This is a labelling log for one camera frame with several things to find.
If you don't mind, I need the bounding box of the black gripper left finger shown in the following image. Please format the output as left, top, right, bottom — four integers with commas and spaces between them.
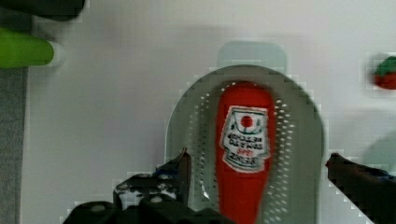
63, 149, 234, 224

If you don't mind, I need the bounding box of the black cylinder upper left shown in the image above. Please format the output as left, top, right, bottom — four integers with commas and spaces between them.
0, 0, 86, 21

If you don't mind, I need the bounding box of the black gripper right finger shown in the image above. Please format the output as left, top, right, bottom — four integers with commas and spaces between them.
325, 153, 396, 224

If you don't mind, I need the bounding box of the strawberry toy with green top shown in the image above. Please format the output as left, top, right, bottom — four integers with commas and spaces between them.
374, 56, 396, 90

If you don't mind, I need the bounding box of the green object left edge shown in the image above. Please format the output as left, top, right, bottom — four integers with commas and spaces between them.
0, 28, 66, 68

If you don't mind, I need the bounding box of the red ketchup bottle toy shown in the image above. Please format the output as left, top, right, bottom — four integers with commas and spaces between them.
215, 82, 276, 224

